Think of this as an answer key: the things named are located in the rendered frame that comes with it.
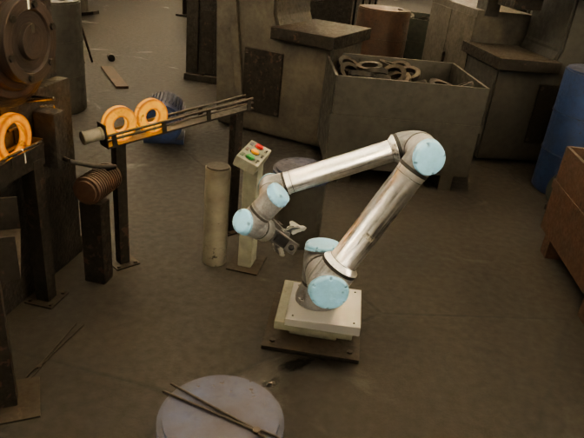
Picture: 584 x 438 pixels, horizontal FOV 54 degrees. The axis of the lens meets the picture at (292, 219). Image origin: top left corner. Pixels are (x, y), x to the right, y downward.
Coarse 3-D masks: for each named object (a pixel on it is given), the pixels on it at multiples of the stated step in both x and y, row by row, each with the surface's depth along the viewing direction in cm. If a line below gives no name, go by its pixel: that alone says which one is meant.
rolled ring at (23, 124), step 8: (8, 112) 209; (0, 120) 205; (8, 120) 206; (16, 120) 210; (24, 120) 215; (0, 128) 203; (24, 128) 216; (0, 136) 204; (24, 136) 218; (0, 144) 204; (24, 144) 218; (0, 152) 205; (8, 152) 209
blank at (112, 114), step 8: (112, 112) 247; (120, 112) 249; (128, 112) 252; (104, 120) 246; (112, 120) 248; (128, 120) 253; (136, 120) 256; (112, 128) 250; (128, 128) 255; (128, 136) 256
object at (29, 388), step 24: (0, 216) 178; (0, 240) 155; (0, 264) 158; (0, 288) 177; (0, 312) 178; (0, 336) 182; (0, 360) 186; (0, 384) 190; (24, 384) 204; (0, 408) 193; (24, 408) 194
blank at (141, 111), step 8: (144, 104) 256; (152, 104) 258; (160, 104) 261; (136, 112) 256; (144, 112) 257; (160, 112) 262; (144, 120) 259; (160, 120) 264; (144, 128) 260; (160, 128) 266
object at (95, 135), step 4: (96, 128) 247; (100, 128) 246; (80, 132) 243; (84, 132) 242; (88, 132) 243; (92, 132) 244; (96, 132) 245; (100, 132) 246; (80, 136) 245; (84, 136) 241; (88, 136) 243; (92, 136) 244; (96, 136) 245; (100, 136) 246; (104, 136) 247; (84, 140) 242; (88, 140) 243; (92, 140) 245; (96, 140) 246; (100, 140) 248; (84, 144) 244
